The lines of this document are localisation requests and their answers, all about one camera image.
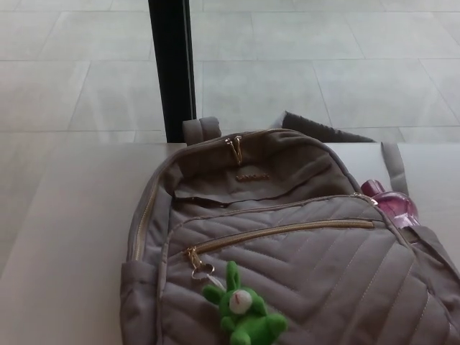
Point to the grey quilted backpack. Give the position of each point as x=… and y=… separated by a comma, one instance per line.
x=287, y=273

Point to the pink transparent water bottle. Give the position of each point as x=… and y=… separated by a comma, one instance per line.
x=391, y=205

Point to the black window frame post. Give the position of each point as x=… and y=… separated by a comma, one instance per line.
x=172, y=72

